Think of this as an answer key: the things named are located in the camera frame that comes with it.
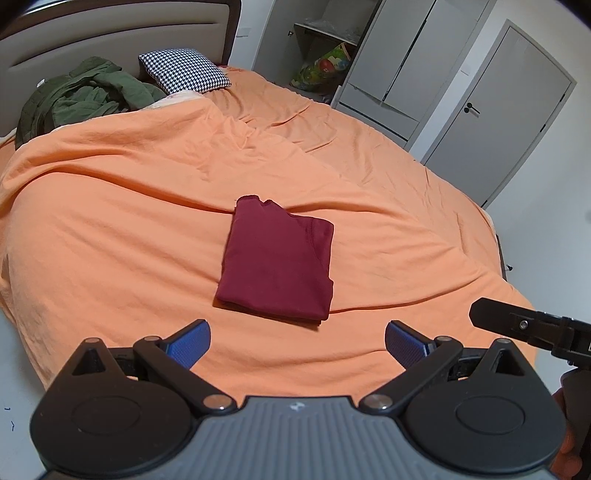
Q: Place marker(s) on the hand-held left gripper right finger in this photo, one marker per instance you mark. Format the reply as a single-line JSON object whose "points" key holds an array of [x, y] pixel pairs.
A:
{"points": [[406, 345]]}

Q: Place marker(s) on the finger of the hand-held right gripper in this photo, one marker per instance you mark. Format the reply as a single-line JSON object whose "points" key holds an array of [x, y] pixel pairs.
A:
{"points": [[498, 318]]}

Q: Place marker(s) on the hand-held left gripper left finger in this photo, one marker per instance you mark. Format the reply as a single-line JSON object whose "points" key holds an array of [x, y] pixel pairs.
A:
{"points": [[191, 342]]}

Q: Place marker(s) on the maroon long-sleeve shirt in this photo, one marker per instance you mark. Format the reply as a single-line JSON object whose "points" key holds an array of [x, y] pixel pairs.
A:
{"points": [[277, 263]]}

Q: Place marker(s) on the orange duvet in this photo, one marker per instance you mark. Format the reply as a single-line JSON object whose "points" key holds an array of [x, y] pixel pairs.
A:
{"points": [[115, 207]]}

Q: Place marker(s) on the grey door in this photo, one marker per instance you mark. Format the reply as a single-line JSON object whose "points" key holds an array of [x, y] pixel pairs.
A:
{"points": [[503, 115]]}

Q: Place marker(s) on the orange bed sheet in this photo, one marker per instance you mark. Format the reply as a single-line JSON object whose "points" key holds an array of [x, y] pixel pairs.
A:
{"points": [[346, 138]]}

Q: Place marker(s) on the green jacket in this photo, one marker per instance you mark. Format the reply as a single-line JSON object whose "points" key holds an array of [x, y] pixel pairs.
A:
{"points": [[83, 97]]}

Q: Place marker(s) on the houndstooth pillow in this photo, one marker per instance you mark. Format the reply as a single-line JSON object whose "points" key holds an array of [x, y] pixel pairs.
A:
{"points": [[184, 69]]}

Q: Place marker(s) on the grey wardrobe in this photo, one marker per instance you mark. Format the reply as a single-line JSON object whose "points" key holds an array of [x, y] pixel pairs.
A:
{"points": [[415, 55]]}

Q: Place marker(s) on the colourful printed bag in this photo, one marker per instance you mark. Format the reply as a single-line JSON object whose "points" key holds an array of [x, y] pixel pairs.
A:
{"points": [[323, 69]]}

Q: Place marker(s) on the padded bed headboard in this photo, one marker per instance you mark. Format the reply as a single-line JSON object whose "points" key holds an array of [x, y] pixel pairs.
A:
{"points": [[115, 32]]}

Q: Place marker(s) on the grey bed frame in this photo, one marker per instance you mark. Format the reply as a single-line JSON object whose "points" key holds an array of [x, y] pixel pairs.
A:
{"points": [[501, 258]]}

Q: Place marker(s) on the white wall switch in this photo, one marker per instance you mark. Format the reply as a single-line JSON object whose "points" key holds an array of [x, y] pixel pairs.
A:
{"points": [[243, 31]]}

